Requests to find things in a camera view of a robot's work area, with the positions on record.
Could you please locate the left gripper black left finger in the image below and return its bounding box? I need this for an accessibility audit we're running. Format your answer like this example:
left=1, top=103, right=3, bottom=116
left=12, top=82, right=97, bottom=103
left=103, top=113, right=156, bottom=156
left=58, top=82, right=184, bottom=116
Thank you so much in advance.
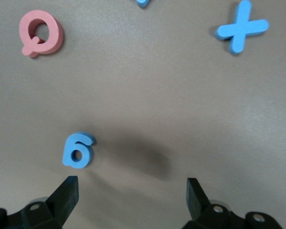
left=0, top=176, right=79, bottom=229

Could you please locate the blue foam letter X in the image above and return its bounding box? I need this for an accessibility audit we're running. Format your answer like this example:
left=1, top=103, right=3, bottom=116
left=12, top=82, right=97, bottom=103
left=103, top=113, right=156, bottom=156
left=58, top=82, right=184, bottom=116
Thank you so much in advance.
left=215, top=0, right=270, bottom=55

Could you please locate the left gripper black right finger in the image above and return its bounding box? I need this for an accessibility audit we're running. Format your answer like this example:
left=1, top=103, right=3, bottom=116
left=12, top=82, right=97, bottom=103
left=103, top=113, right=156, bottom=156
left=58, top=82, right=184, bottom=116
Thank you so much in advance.
left=181, top=177, right=284, bottom=229

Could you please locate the blue foam digit six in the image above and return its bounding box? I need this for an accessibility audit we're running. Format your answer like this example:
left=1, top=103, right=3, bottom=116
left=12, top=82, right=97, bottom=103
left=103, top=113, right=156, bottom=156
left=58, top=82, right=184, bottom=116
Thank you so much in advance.
left=61, top=131, right=97, bottom=169

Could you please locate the pink-red foam letter Q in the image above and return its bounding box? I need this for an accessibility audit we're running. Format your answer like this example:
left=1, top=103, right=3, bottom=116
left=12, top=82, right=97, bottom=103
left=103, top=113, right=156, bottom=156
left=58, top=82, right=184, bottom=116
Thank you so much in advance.
left=19, top=10, right=64, bottom=58

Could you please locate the blue foam letter E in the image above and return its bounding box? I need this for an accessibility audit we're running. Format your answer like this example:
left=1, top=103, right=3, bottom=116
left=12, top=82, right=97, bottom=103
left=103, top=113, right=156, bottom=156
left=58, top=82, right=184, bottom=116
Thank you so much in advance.
left=134, top=0, right=153, bottom=8

